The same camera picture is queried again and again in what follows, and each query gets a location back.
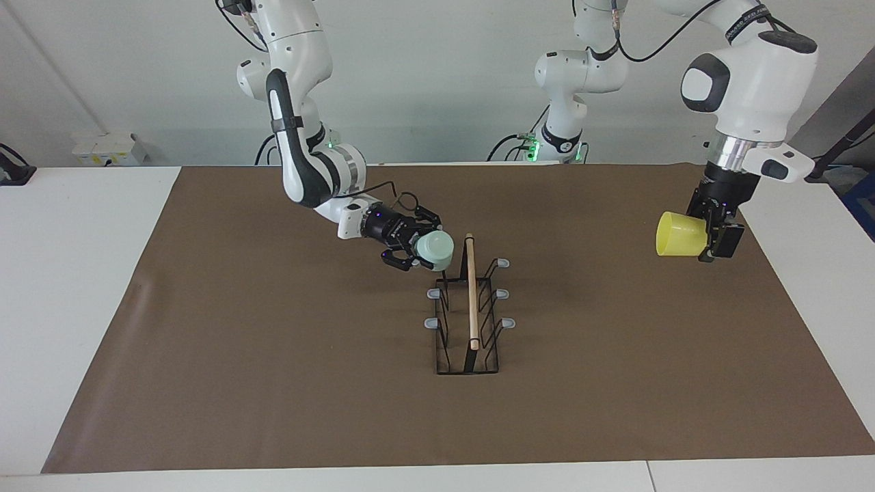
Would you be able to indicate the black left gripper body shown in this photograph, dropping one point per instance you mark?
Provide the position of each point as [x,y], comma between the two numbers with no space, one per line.
[731,195]

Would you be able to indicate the yellow plastic cup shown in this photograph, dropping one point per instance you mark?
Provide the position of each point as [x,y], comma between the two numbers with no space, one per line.
[677,236]

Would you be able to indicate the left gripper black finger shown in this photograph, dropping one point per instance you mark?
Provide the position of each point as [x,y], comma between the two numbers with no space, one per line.
[724,239]
[698,205]

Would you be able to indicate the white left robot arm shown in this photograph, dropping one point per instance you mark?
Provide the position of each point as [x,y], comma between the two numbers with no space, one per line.
[752,89]

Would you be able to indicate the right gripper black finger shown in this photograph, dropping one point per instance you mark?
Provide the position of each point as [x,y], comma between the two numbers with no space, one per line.
[403,261]
[424,220]

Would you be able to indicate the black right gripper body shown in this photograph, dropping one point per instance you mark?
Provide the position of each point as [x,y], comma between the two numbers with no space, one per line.
[388,229]

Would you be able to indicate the blue crate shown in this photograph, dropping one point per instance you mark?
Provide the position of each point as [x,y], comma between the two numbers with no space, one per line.
[863,205]

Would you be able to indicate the white power strip box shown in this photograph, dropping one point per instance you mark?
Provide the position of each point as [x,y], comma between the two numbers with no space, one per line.
[109,149]

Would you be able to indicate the black clamp mount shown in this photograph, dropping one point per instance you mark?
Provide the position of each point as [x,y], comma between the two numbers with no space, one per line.
[17,174]

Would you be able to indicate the brown paper table mat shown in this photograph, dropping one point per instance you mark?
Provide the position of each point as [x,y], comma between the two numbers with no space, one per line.
[307,376]

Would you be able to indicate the light green plastic cup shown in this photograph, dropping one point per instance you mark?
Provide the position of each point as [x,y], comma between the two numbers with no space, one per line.
[436,249]

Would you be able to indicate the black stand pole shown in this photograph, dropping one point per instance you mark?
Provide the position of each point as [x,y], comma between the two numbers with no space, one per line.
[844,141]

